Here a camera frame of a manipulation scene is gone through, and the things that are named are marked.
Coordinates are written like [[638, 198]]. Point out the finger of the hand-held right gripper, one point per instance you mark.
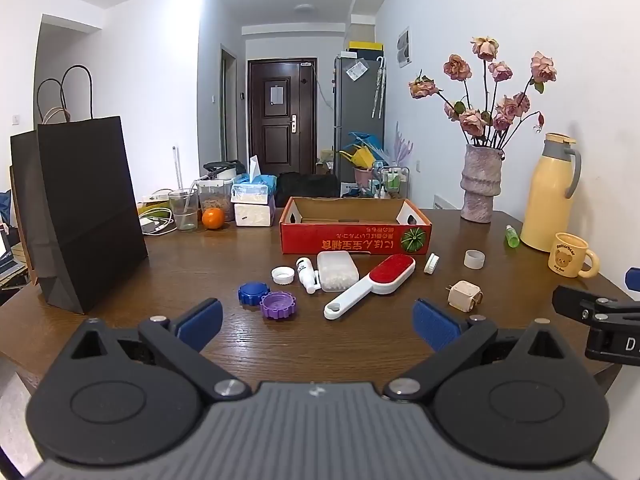
[[633, 279], [575, 302]]

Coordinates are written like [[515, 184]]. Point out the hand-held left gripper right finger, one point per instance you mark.
[[435, 322]]

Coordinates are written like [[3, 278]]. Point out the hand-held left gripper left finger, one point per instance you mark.
[[200, 322]]

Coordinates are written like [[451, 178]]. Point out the beige power adapter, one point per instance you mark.
[[462, 296]]

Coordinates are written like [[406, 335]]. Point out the blue ridged lid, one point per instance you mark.
[[253, 292]]

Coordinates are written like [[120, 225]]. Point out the red white lint brush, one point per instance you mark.
[[390, 270]]

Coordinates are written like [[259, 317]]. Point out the grey tape roll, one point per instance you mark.
[[474, 261]]

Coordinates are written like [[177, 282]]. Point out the purple ridged lid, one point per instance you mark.
[[277, 305]]

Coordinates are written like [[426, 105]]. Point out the green spray bottle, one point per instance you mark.
[[513, 239]]

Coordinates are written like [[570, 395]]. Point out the white ridged bottle cap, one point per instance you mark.
[[283, 275]]

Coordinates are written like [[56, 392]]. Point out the red cardboard box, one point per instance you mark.
[[320, 240]]

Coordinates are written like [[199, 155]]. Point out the yellow bear mug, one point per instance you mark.
[[567, 257]]

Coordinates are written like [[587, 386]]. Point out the white round lid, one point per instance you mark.
[[431, 263]]

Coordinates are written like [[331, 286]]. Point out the orange fruit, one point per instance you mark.
[[213, 219]]

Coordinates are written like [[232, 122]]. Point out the yellow thermos jug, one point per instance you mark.
[[545, 200]]

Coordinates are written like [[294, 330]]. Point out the glass cup with straw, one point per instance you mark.
[[184, 215]]

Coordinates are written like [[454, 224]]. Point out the clear cotton swab box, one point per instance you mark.
[[337, 272]]

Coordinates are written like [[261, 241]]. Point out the small white bottle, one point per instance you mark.
[[304, 267]]

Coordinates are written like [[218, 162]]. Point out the white flat board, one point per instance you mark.
[[445, 203]]

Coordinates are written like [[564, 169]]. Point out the white purple tissue box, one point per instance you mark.
[[252, 215]]

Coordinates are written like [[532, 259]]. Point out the clear plastic food jar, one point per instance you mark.
[[216, 195]]

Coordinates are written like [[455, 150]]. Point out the pink textured vase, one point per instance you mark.
[[480, 185]]

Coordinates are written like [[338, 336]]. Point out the blue tissue pack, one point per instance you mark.
[[252, 187]]

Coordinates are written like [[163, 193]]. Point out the metal rolling cart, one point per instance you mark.
[[392, 180]]

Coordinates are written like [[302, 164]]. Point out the pink bucket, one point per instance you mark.
[[362, 177]]

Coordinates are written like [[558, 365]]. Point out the black paper bag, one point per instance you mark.
[[85, 200]]

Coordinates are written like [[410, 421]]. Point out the black folding chair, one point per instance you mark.
[[305, 185]]

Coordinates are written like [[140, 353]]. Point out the brown paper bag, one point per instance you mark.
[[33, 274]]

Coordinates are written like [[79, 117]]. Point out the purple feather decoration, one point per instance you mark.
[[402, 147]]

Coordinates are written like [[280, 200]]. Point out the yellow plastic item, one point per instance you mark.
[[360, 157]]

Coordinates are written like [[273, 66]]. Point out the blue plastic item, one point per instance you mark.
[[367, 137]]

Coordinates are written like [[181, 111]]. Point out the laptop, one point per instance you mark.
[[7, 260]]

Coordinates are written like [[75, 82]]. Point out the dark brown door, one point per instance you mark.
[[280, 130]]

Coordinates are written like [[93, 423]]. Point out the grey refrigerator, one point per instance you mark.
[[355, 110]]

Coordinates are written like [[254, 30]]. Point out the clear folded umbrella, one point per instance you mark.
[[380, 85]]

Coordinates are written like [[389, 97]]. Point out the clear plastic document bag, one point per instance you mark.
[[356, 71]]

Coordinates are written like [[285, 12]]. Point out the dried pink roses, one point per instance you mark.
[[485, 47]]

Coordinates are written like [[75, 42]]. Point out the yellow black box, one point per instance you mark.
[[365, 46]]

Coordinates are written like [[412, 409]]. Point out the round ceiling lamp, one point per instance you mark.
[[303, 7]]

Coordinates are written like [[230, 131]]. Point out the white wall panel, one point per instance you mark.
[[404, 47]]

